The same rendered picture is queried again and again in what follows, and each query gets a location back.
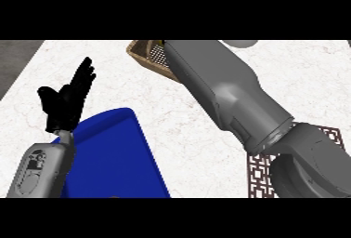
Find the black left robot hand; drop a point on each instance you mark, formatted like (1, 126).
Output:
(67, 102)

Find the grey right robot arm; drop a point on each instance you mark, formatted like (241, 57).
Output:
(238, 102)

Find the wicker basket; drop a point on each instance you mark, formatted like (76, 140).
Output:
(147, 55)

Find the brown lattice placemat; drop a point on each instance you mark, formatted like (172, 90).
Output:
(260, 173)

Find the grey round object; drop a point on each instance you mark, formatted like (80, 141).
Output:
(239, 43)

